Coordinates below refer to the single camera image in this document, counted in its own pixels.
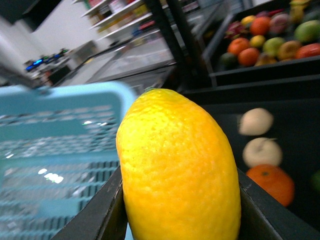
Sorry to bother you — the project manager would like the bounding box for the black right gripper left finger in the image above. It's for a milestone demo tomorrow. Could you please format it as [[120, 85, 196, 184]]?
[[53, 167, 128, 240]]

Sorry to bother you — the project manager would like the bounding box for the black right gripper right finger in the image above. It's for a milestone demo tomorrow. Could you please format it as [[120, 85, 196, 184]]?
[[237, 169, 320, 240]]

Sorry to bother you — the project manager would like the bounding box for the yellow lemon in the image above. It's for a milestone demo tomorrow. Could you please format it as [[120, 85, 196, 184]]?
[[116, 88, 241, 240]]

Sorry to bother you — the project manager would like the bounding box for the teal plastic shopping basket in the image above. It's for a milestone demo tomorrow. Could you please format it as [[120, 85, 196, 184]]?
[[0, 81, 137, 240]]

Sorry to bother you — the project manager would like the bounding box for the large mandarin orange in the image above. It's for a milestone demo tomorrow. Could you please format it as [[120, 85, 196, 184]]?
[[246, 164, 295, 207]]

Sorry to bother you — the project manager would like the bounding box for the white apple front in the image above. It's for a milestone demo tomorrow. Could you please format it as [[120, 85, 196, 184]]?
[[242, 137, 283, 168]]

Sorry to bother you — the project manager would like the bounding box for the white pear left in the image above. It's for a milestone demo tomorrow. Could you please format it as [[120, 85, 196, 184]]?
[[238, 107, 274, 136]]

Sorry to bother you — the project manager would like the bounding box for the glass top freezer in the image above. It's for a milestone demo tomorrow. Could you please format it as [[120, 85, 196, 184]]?
[[58, 30, 174, 87]]

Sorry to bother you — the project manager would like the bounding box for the red tomato far tray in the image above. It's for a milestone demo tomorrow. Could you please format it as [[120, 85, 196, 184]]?
[[295, 43, 320, 59]]

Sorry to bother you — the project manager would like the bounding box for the green apple far tray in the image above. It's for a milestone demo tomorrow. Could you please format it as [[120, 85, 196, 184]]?
[[294, 20, 320, 43]]

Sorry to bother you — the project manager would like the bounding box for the black shelf upright post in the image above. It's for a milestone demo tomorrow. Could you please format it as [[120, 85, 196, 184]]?
[[144, 0, 194, 90]]

